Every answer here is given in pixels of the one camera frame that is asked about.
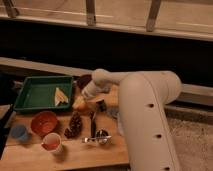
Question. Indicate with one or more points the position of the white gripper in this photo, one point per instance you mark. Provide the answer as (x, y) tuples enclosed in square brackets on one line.
[(91, 90)]

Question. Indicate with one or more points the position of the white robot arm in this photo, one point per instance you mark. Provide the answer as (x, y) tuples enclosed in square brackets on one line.
[(142, 96)]

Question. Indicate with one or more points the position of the black small brush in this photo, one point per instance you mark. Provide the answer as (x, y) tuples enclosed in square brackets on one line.
[(100, 106)]

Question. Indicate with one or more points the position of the grey blue cloth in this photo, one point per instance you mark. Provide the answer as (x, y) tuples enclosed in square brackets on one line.
[(113, 112)]

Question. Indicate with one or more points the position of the dark brown bowl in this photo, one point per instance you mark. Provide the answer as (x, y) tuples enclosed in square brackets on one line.
[(83, 80)]

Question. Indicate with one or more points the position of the dark grape bunch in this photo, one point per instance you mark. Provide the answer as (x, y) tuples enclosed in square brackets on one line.
[(75, 126)]

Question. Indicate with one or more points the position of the small metal cup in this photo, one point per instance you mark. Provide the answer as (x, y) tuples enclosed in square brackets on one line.
[(101, 132)]

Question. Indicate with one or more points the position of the silver spoon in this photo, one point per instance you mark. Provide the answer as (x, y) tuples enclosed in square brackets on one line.
[(96, 138)]

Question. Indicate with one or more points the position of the orange bowl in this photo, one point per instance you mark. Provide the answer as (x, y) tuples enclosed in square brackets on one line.
[(44, 122)]

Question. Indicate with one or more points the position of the green plastic tray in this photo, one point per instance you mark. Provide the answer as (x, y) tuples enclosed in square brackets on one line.
[(38, 93)]

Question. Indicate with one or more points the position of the white cup red inside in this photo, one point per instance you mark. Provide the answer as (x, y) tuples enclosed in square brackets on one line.
[(52, 143)]

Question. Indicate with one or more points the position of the blue cup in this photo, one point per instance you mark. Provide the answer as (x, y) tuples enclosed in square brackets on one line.
[(20, 133)]

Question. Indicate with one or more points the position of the black handled spatula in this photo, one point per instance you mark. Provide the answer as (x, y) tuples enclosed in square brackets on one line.
[(93, 124)]

